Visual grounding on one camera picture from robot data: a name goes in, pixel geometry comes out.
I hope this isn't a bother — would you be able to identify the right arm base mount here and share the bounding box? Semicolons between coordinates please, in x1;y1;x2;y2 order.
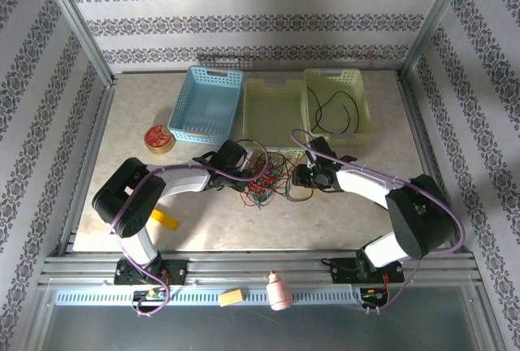
327;256;406;285

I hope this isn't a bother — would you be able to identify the left circuit board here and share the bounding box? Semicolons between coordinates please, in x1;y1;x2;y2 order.
133;288;167;302

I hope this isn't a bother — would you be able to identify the grey metal shelf panel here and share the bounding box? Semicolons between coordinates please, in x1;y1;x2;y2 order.
38;285;495;351

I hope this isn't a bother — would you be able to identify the black wire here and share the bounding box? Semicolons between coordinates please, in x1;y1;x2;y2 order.
306;85;362;135
284;182;314;202

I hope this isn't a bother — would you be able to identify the right circuit board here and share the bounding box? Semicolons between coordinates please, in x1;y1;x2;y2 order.
360;287;389;302

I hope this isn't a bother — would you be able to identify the pink plastic bottle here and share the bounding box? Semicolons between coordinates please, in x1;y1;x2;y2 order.
264;269;293;312

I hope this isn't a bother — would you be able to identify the yellow plastic block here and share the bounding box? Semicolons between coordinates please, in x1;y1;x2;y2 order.
149;209;180;231

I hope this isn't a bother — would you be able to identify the round red gold tin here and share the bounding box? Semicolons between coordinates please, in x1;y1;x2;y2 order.
144;124;177;155

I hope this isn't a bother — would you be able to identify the orange wooden block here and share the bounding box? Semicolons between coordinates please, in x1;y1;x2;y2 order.
219;288;244;308

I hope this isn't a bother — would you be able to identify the large pale yellow basket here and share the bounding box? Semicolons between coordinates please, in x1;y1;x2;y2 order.
302;67;374;145

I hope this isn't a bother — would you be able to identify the aluminium frame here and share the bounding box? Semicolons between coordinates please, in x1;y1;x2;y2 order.
34;0;488;351

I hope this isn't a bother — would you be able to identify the green wire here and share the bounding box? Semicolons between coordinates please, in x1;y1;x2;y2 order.
259;155;293;202

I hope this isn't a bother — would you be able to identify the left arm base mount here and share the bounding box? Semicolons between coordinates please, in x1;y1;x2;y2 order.
113;259;190;286

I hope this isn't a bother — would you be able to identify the small pale green basket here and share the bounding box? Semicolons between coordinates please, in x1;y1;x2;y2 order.
242;76;310;156

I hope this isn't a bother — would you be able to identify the circuit board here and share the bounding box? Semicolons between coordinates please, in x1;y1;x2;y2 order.
133;288;167;302
360;287;389;302

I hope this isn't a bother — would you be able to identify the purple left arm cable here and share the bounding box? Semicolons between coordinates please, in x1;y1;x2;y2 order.
108;138;271;319

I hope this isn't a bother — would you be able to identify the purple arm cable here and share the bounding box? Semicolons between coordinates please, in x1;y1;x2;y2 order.
290;129;466;314
108;138;271;319

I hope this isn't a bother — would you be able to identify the blue plastic basket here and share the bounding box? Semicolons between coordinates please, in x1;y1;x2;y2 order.
167;65;246;145

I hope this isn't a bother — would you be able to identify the slotted cable duct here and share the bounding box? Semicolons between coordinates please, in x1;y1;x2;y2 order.
54;288;391;307

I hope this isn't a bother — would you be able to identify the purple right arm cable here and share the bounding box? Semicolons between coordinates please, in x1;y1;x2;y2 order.
290;129;466;314

